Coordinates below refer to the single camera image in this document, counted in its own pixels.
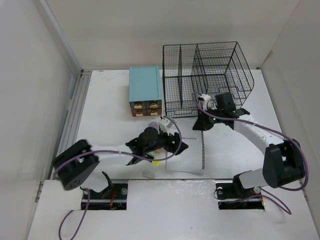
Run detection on green highlighter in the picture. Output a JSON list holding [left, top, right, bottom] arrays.
[[147, 151, 157, 158]]

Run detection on black wire mesh organizer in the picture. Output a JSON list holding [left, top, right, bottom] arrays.
[[162, 41, 255, 118]]

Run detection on white spiral notebook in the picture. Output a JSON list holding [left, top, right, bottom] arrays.
[[166, 117, 205, 176]]

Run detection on aluminium rail frame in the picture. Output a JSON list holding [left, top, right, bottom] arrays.
[[49, 69, 91, 181]]

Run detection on yellow highlighter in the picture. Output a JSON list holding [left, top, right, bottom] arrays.
[[152, 161, 160, 166]]

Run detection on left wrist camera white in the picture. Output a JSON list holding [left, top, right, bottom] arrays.
[[158, 115, 174, 135]]

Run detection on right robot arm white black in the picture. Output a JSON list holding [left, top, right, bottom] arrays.
[[192, 92, 309, 199]]

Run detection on teal mini drawer chest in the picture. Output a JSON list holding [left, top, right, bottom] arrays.
[[129, 66, 162, 117]]

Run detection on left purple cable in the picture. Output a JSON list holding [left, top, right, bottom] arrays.
[[53, 122, 187, 240]]

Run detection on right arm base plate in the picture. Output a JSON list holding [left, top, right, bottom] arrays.
[[214, 181, 265, 210]]

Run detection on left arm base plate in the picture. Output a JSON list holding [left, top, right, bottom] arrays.
[[80, 182, 128, 211]]

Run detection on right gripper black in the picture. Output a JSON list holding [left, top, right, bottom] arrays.
[[192, 105, 224, 131]]

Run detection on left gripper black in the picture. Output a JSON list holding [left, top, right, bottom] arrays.
[[143, 127, 187, 155]]

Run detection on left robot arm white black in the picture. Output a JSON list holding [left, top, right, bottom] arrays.
[[52, 126, 189, 191]]

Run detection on grey eraser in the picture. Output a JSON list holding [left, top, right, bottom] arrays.
[[142, 171, 156, 179]]

